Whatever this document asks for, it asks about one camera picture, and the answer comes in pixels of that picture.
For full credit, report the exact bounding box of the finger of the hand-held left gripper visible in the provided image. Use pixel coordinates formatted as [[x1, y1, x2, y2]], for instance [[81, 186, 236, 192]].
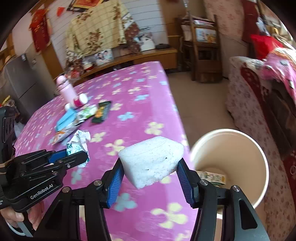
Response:
[[15, 149, 69, 166], [21, 151, 90, 179]]

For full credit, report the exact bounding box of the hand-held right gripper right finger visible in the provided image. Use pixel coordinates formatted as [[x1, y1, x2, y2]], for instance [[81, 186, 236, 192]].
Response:
[[177, 159, 270, 241]]

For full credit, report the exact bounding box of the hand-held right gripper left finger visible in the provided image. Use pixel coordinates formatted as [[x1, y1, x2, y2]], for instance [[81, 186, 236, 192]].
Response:
[[33, 160, 125, 241]]

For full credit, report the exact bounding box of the green white milk carton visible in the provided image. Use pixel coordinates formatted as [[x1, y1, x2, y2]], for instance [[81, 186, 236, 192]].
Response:
[[195, 170, 227, 187]]

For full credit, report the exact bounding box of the white foam block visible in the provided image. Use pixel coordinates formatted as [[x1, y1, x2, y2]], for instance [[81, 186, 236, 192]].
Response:
[[118, 136, 185, 189]]

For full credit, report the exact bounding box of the white round bin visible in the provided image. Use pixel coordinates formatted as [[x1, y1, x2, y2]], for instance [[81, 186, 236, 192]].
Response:
[[190, 128, 269, 223]]

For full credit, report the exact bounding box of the person's left hand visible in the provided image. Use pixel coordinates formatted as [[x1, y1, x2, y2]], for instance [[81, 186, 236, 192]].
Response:
[[0, 200, 45, 232]]

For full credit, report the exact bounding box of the white orange flat wrapper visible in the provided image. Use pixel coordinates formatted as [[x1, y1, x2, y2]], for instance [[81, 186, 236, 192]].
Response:
[[54, 126, 79, 144]]

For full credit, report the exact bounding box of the blue plastic pack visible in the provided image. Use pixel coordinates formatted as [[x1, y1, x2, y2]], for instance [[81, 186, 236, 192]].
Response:
[[55, 109, 78, 131]]

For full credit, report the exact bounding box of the white plastic bag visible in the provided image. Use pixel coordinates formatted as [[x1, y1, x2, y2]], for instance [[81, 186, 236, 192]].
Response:
[[15, 122, 26, 137]]

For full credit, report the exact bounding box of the green white crumpled packet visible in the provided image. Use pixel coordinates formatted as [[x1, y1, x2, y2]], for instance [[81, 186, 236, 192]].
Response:
[[77, 104, 99, 121]]

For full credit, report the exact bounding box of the dark green snack packet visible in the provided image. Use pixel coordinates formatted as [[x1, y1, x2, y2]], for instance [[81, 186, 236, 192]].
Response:
[[91, 101, 112, 123]]

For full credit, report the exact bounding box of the small white pink bottle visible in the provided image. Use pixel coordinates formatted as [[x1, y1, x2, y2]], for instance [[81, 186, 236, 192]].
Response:
[[65, 93, 89, 111]]

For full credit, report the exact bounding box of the pink water bottle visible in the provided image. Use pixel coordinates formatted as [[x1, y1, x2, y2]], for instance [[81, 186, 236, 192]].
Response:
[[56, 75, 77, 105]]

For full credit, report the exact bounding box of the grey refrigerator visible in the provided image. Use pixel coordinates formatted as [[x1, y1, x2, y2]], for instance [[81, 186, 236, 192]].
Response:
[[5, 53, 56, 112]]

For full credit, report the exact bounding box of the clear plastic bag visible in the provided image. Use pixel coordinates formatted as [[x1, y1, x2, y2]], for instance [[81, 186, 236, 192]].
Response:
[[66, 59, 93, 80]]

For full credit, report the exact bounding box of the floral covered sofa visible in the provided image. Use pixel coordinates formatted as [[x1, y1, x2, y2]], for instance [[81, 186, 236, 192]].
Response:
[[225, 56, 296, 241]]

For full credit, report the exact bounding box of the dark wooden chair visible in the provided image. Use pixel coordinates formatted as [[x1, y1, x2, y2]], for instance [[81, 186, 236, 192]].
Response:
[[176, 11, 223, 82]]

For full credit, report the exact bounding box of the red knot banner hanging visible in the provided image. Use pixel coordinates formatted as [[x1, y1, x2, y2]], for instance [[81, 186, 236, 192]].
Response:
[[29, 9, 52, 50]]

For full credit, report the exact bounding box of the wooden media cabinet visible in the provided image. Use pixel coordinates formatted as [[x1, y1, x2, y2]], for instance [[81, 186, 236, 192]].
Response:
[[76, 47, 178, 79]]

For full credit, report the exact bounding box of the yellow floral sheet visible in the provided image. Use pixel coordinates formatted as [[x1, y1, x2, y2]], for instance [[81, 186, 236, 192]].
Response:
[[65, 0, 141, 70]]

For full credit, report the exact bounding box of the printed picture box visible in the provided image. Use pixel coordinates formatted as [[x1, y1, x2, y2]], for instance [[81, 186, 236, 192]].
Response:
[[195, 27, 218, 43]]

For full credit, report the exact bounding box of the pink printed blanket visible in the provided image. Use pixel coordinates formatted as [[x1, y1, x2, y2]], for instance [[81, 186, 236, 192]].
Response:
[[264, 46, 296, 102]]

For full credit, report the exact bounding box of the red diamond framed picture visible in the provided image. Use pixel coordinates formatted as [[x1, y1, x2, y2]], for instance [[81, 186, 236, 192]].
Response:
[[67, 0, 104, 11]]

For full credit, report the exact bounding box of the red plastic bag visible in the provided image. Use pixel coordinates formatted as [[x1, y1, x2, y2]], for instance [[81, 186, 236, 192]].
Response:
[[250, 34, 284, 61]]

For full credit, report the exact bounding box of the floral covered standing appliance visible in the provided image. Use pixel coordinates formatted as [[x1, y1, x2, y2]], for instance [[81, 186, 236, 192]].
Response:
[[203, 0, 250, 81]]

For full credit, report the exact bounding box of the dark red garment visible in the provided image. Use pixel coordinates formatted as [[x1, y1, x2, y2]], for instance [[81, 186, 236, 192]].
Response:
[[242, 0, 262, 43]]

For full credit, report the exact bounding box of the couple photo frame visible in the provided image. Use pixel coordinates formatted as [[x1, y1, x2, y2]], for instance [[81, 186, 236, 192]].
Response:
[[94, 49, 114, 66]]

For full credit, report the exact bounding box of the wedding photo frame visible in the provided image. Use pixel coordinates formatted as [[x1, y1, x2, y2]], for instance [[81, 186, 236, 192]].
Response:
[[133, 32, 156, 52]]

